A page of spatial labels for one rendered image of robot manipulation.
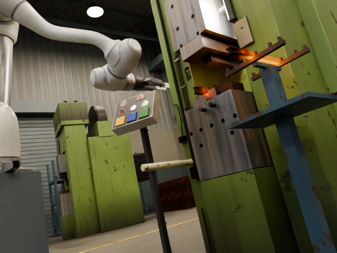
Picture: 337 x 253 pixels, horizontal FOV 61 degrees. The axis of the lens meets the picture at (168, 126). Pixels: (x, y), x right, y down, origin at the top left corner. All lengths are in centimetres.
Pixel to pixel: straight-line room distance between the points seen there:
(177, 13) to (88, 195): 482
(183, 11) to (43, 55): 905
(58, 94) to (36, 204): 932
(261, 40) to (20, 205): 146
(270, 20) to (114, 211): 522
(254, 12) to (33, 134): 845
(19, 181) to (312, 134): 132
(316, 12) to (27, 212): 197
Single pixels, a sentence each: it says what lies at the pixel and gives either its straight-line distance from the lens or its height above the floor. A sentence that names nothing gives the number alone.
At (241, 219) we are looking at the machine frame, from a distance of 166.
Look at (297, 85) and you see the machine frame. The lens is 167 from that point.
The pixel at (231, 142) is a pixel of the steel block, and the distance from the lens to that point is 162.
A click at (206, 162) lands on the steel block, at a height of 57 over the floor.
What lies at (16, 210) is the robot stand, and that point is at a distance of 106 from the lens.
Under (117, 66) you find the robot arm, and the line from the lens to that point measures 127.
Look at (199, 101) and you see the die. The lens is 186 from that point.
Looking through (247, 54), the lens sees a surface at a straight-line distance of 132.
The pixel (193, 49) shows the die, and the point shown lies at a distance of 195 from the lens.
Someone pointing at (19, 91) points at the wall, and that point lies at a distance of 1011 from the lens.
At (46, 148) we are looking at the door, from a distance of 961.
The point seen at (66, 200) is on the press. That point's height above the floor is 78.
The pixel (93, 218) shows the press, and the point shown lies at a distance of 631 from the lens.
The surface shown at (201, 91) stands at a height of 99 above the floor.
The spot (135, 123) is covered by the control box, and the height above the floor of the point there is 95.
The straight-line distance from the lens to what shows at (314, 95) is 122.
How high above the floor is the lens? 42
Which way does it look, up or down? 13 degrees up
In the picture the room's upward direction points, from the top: 12 degrees counter-clockwise
